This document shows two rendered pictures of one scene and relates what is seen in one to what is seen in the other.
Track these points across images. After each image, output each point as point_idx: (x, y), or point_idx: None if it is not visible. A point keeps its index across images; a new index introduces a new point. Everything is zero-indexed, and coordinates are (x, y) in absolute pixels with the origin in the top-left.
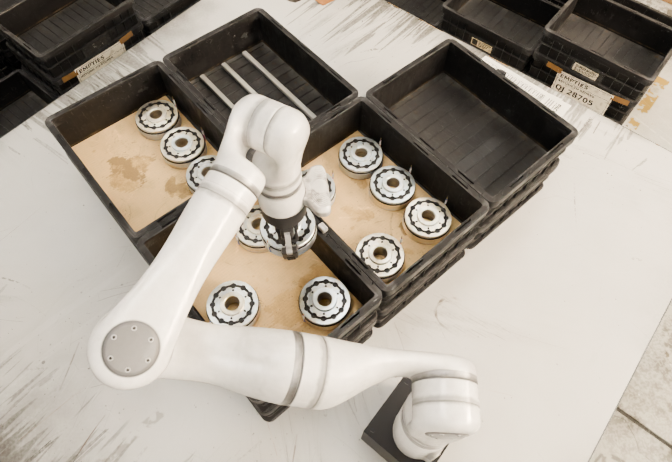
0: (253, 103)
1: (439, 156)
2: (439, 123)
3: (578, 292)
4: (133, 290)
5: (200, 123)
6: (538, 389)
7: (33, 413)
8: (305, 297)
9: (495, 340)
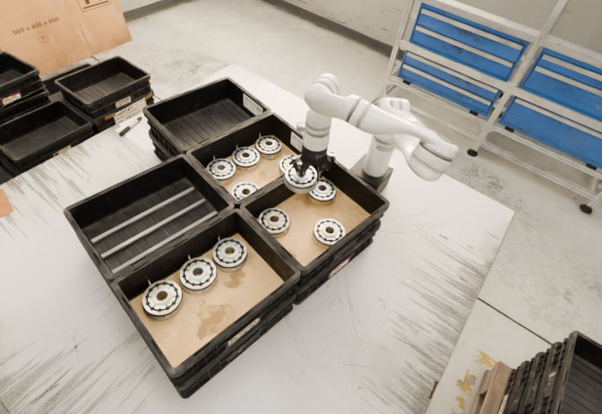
0: (321, 84)
1: (239, 125)
2: (195, 136)
3: (290, 119)
4: (423, 132)
5: (177, 262)
6: (338, 140)
7: (394, 383)
8: (321, 197)
9: None
